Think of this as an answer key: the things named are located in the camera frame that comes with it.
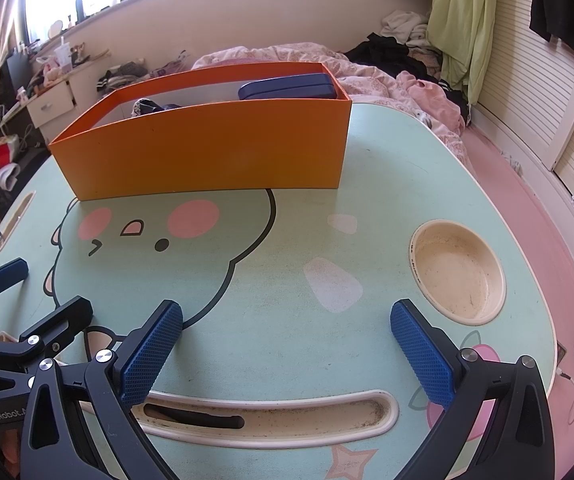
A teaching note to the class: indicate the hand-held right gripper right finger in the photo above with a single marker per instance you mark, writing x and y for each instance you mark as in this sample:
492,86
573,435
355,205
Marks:
422,355

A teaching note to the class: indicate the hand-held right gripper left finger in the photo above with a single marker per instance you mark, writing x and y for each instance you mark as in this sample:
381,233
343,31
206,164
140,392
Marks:
152,355

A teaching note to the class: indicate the orange cardboard box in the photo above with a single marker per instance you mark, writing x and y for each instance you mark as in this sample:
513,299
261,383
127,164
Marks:
207,150

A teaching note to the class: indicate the black patterned cloth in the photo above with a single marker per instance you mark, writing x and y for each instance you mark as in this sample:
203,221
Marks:
144,106

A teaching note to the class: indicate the blue tin box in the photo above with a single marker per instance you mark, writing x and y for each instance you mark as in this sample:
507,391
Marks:
287,87

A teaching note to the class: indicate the green cartoon desktop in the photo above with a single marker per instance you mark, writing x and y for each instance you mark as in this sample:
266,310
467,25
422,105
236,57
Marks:
317,240

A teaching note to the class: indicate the black pen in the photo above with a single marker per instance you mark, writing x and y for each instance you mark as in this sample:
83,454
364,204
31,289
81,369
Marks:
197,417

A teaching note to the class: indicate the white drawer cabinet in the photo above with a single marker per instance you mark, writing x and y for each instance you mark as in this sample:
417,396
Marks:
52,105

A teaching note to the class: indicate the black monitor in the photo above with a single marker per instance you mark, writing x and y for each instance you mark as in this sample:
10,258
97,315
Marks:
17,70

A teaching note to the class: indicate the pink plush toy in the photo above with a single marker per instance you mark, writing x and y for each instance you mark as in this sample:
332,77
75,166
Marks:
53,74

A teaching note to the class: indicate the plastic cup with straw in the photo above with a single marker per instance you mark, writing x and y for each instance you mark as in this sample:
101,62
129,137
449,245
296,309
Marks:
63,57

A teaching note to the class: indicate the striped clothing pile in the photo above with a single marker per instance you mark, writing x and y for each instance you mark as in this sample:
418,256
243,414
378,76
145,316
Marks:
122,75

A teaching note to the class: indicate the pink fleece garment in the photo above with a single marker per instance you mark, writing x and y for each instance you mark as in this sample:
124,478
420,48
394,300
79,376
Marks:
427,97

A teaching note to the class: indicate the white louvered closet door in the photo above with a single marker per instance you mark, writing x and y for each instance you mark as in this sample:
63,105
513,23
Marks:
527,90

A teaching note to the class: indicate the black clothes pile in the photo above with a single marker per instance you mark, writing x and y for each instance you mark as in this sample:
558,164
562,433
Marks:
382,52

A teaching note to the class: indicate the pink floral blanket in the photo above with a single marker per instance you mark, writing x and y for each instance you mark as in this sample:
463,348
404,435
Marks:
287,52

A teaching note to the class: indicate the green curtain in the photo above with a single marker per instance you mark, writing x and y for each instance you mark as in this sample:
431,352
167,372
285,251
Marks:
462,25

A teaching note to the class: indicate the white clothes pile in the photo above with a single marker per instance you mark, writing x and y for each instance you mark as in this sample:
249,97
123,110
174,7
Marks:
402,22

